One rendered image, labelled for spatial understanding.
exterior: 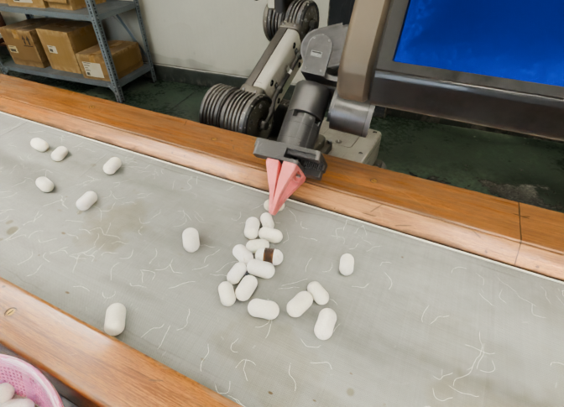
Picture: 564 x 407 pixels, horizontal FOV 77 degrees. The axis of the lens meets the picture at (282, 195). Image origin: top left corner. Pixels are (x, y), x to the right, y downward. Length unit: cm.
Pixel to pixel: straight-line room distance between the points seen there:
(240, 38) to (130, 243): 222
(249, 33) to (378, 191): 214
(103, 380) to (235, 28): 242
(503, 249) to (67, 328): 53
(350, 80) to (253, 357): 32
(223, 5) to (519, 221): 232
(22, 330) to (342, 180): 45
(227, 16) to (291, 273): 231
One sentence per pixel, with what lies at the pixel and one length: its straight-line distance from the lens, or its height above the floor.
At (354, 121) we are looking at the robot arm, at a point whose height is 87.
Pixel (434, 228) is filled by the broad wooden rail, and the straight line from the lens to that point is 55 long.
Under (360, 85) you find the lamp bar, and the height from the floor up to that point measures 105.
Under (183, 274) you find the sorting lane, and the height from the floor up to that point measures 74.
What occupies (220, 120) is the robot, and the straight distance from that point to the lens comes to 78.
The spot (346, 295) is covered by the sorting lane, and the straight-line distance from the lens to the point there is 46.
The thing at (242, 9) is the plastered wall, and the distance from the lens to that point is 258.
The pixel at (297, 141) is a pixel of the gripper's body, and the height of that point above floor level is 84.
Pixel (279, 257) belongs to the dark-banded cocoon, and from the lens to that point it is 46.
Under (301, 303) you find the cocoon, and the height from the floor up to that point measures 76.
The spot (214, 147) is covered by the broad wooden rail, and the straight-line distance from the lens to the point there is 66.
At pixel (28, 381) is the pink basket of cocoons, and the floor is 75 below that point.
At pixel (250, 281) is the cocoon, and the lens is 44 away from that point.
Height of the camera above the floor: 111
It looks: 40 degrees down
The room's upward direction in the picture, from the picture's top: straight up
